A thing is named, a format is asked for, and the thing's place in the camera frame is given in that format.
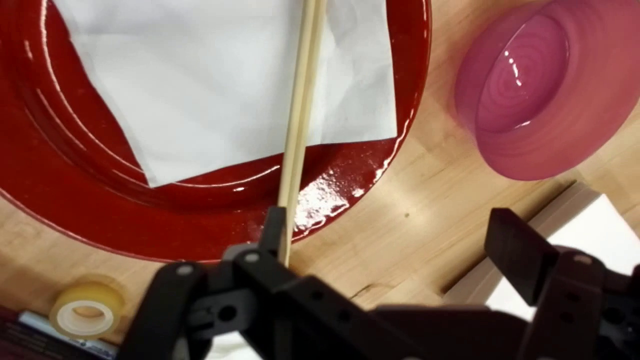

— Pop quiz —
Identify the white paper napkin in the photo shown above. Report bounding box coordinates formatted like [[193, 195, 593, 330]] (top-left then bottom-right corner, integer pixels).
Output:
[[54, 0, 398, 186]]

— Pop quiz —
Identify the wooden chopsticks pair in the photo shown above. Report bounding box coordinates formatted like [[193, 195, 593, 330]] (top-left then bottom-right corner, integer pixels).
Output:
[[279, 0, 326, 266]]

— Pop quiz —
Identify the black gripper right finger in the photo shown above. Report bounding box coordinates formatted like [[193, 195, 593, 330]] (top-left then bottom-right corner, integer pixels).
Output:
[[484, 208, 565, 307]]

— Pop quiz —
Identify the red plate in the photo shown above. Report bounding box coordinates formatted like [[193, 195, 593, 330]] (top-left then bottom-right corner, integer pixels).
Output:
[[0, 0, 432, 263]]

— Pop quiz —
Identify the clear tape roll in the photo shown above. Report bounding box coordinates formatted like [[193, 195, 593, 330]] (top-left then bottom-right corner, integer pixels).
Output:
[[48, 282, 127, 341]]

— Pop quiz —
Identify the pink plastic bowl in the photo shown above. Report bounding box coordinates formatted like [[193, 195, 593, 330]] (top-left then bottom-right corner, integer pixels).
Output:
[[454, 0, 640, 181]]

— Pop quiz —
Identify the white napkin stack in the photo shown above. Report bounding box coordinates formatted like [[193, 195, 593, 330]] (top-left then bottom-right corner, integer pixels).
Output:
[[443, 181, 640, 324]]

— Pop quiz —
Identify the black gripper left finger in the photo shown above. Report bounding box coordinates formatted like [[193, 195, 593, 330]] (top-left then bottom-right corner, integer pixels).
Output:
[[259, 206, 286, 261]]

